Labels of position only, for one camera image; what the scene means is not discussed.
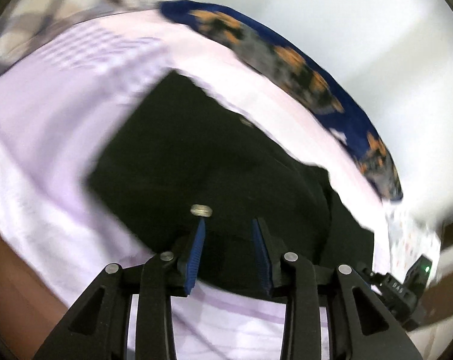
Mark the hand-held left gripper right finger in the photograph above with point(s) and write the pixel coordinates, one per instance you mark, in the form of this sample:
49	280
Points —
262	260

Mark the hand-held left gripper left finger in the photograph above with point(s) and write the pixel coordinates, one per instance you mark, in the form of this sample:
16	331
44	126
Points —
195	258

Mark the black pants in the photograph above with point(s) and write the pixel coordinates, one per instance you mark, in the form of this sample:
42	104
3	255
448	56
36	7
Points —
211	165

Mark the white dotted dust cover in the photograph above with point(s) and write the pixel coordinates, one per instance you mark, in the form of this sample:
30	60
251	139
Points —
410	236

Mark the blue orange printed blanket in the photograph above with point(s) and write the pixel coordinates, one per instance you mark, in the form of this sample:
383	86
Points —
354	120

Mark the bed with pink checked sheet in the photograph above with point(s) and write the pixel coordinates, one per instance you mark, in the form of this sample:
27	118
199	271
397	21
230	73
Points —
42	138

